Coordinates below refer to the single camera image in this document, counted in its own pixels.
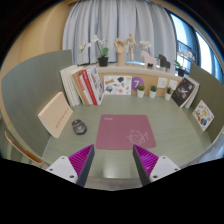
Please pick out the white card with stickers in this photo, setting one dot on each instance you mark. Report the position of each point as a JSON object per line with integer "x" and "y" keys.
{"x": 117, "y": 85}

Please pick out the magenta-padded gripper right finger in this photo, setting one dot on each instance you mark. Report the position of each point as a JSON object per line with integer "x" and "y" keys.
{"x": 155, "y": 166}

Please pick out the cream book with red text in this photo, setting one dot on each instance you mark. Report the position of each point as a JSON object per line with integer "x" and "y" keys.
{"x": 56, "y": 115}

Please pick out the wooden artist mannequin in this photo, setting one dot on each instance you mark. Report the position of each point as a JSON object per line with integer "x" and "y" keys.
{"x": 131, "y": 43}

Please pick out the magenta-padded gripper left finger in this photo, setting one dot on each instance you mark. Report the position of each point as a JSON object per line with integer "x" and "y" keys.
{"x": 71, "y": 166}

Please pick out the black cover magazine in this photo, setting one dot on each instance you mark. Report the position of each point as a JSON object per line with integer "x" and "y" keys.
{"x": 182, "y": 92}

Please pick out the white paperback book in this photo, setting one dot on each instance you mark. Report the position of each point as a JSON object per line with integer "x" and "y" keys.
{"x": 73, "y": 91}

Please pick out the thick white book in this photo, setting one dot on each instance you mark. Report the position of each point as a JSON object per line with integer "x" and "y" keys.
{"x": 66, "y": 83}

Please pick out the thin red-and-white spine book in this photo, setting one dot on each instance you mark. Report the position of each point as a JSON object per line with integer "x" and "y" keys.
{"x": 85, "y": 94}

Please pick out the wooden hand model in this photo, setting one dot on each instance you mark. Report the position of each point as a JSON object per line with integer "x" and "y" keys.
{"x": 120, "y": 50}

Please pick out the pink wooden horse figure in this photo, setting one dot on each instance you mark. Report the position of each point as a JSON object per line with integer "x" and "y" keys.
{"x": 149, "y": 60}

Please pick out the round purple sticker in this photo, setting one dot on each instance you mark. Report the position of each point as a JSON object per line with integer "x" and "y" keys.
{"x": 137, "y": 83}

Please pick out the white wall socket plate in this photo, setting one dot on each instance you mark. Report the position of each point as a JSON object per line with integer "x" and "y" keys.
{"x": 173, "y": 84}
{"x": 162, "y": 82}

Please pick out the white orchid in black pot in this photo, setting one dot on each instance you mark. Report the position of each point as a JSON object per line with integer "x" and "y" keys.
{"x": 145, "y": 44}
{"x": 103, "y": 61}
{"x": 181, "y": 72}

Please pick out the wooden desk ledge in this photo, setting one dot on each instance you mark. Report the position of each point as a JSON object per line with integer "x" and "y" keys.
{"x": 150, "y": 78}

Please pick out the black wooden horse figure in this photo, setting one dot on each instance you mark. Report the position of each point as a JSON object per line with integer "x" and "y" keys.
{"x": 164, "y": 62}

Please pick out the dark grey computer mouse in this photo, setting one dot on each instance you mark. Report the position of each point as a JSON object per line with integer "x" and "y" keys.
{"x": 79, "y": 127}

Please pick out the colourful picture card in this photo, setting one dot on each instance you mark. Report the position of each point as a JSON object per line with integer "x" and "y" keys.
{"x": 203, "y": 115}

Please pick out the pink mouse pad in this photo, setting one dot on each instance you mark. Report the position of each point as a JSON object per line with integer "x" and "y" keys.
{"x": 123, "y": 131}

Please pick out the small succulent in white pot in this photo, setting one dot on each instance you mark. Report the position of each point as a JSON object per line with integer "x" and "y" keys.
{"x": 152, "y": 93}
{"x": 141, "y": 93}
{"x": 168, "y": 96}

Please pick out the light grey curtain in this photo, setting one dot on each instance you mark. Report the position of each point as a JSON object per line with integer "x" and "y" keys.
{"x": 110, "y": 20}

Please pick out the grey felt divider panel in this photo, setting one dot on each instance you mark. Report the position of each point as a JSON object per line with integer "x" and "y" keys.
{"x": 211, "y": 90}
{"x": 30, "y": 86}

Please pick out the window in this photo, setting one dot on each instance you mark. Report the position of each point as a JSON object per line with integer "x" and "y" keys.
{"x": 203, "y": 50}

